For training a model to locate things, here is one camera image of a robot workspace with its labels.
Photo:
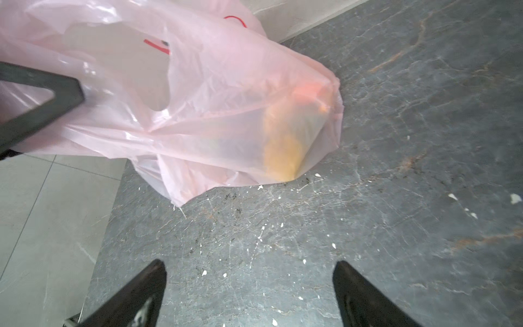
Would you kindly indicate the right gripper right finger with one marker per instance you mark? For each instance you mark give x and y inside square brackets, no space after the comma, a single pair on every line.
[362,304]

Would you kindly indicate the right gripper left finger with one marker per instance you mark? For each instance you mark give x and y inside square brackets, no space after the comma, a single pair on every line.
[138,303]

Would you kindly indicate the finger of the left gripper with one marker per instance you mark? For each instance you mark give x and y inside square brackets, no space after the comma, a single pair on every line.
[67,95]

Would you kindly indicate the pink plastic bag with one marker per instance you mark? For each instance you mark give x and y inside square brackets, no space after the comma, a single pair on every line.
[179,88]

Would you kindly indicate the orange fake fruit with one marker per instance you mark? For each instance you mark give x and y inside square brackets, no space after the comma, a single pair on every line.
[290,129]

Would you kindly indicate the red fake fruit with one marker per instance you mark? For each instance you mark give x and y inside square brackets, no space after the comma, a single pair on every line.
[312,92]

